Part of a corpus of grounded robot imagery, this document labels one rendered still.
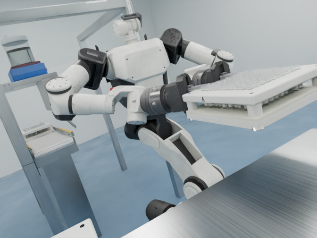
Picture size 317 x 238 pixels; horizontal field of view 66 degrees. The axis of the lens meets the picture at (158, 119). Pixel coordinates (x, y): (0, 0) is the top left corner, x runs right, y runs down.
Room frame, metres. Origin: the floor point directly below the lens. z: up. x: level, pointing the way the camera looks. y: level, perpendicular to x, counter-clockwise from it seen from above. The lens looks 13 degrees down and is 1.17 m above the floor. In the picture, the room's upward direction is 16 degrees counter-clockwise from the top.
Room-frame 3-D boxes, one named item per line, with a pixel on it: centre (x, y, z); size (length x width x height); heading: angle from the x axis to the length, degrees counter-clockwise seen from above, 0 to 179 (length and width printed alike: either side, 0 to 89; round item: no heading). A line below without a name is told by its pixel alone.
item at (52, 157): (2.11, 1.06, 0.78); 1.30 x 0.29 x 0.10; 32
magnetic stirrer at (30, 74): (1.66, 0.73, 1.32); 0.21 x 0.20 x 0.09; 122
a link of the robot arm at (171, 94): (0.73, -0.06, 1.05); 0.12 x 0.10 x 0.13; 56
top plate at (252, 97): (0.60, -0.24, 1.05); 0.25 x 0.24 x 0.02; 114
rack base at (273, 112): (0.60, -0.24, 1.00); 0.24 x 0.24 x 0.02; 24
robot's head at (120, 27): (1.17, 0.02, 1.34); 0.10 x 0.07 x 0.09; 115
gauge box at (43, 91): (1.69, 0.64, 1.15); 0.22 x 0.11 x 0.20; 32
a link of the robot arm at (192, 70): (0.98, -0.20, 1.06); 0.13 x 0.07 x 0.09; 133
